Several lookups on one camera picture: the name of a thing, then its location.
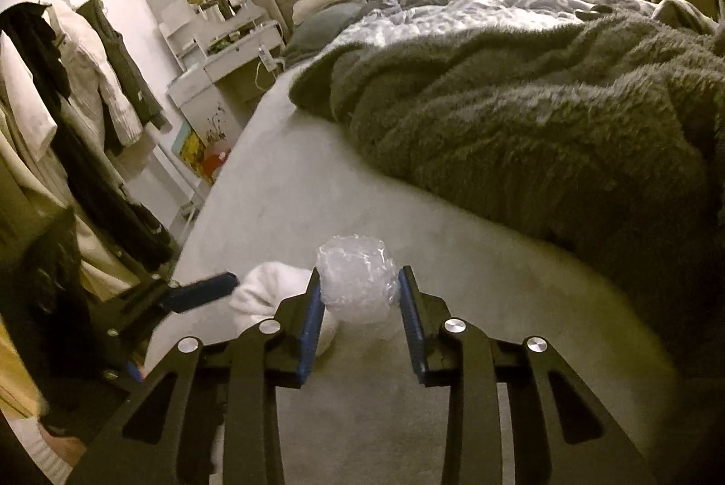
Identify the person's left hand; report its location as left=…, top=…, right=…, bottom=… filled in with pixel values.
left=42, top=431, right=87, bottom=466

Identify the clear bubble wrap ball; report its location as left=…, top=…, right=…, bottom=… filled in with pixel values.
left=316, top=234, right=398, bottom=325

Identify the white towel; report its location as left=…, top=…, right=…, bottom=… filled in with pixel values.
left=229, top=261, right=341, bottom=357

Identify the white clothes rack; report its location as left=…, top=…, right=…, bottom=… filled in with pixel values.
left=150, top=136, right=208, bottom=225

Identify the dark grey fuzzy blanket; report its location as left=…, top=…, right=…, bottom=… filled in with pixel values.
left=289, top=0, right=725, bottom=353

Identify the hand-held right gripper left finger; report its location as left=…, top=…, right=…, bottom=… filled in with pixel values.
left=67, top=267, right=328, bottom=485

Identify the black fleece garment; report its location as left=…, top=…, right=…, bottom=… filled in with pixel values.
left=0, top=0, right=178, bottom=273

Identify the red object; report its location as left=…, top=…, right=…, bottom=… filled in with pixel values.
left=203, top=148, right=232, bottom=183

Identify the white t-shirt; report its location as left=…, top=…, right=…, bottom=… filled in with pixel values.
left=0, top=32, right=46, bottom=163

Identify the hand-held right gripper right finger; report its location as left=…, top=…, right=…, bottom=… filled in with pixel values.
left=397, top=265, right=643, bottom=485

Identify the person's left forearm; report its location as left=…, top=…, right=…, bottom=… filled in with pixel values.
left=14, top=416, right=76, bottom=485

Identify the dark green knit vest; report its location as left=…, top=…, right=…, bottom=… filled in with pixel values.
left=76, top=0, right=172, bottom=132

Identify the white puffy jacket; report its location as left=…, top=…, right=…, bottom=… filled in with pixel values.
left=45, top=0, right=146, bottom=146

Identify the grey pillow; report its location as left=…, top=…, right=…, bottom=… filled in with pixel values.
left=286, top=3, right=370, bottom=67

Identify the white vanity desk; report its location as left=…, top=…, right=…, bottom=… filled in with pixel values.
left=160, top=3, right=284, bottom=149

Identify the yellow picture book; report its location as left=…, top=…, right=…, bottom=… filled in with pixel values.
left=180, top=122, right=208, bottom=175

